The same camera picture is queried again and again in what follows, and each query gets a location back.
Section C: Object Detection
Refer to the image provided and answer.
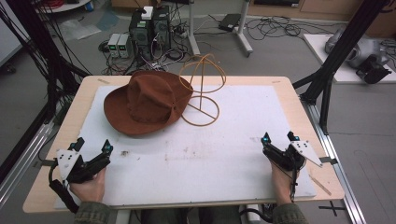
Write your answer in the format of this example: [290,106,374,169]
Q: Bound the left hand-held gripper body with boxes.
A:
[56,148,112,185]

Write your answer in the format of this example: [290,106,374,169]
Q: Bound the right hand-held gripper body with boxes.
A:
[262,140,324,173]

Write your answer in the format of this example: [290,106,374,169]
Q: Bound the brown felt hat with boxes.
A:
[103,70,194,136]

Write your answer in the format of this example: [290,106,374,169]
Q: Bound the wire hat stand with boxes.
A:
[178,53,227,128]

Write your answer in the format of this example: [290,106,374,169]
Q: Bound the person's left hand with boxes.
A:
[68,167,107,204]

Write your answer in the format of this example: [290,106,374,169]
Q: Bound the person's right hand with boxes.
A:
[269,161,301,206]

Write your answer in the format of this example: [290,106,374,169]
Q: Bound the thin wooden strip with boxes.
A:
[307,174,332,197]

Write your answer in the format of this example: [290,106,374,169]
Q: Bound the white table mat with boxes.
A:
[53,84,318,210]

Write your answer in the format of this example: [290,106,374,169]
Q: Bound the black tape cross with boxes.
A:
[318,200,347,217]

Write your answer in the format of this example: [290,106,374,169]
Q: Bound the white floor platform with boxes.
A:
[303,33,396,85]

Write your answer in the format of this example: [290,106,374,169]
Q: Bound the grey power supply unit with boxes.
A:
[117,33,134,59]
[106,33,121,59]

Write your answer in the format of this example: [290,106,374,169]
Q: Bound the black device on platform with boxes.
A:
[355,55,393,85]

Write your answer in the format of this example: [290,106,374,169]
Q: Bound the person's legs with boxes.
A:
[139,206,241,224]

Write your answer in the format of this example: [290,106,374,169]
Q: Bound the white metal stand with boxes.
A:
[186,0,254,58]

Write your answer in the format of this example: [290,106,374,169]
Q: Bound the grey rounded device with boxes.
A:
[324,27,390,70]

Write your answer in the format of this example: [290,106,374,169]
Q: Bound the clear plastic sheet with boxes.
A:
[58,18,103,42]

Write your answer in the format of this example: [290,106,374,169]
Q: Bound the black computer tower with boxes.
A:
[151,5,173,51]
[128,8,154,61]

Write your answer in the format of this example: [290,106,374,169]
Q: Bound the flat black box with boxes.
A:
[218,13,243,33]

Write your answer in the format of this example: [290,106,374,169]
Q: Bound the white board panel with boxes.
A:
[0,0,23,67]

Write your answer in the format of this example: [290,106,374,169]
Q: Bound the white round table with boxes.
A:
[35,0,92,14]

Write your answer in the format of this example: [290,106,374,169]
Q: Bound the small white box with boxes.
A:
[141,6,154,21]

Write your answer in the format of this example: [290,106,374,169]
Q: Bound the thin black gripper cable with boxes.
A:
[289,160,298,203]

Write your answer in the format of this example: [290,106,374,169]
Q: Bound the black sleeved gripper cable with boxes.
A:
[48,161,80,215]

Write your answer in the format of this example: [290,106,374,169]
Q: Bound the aluminium rail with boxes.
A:
[302,99,368,224]
[0,120,57,209]

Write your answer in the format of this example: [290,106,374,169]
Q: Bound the thick black cable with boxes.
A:
[238,207,276,224]

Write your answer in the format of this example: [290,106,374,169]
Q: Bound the black frame strut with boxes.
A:
[291,0,394,136]
[0,0,92,185]

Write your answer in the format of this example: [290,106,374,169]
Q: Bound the tangle of black floor cables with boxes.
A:
[244,14,339,42]

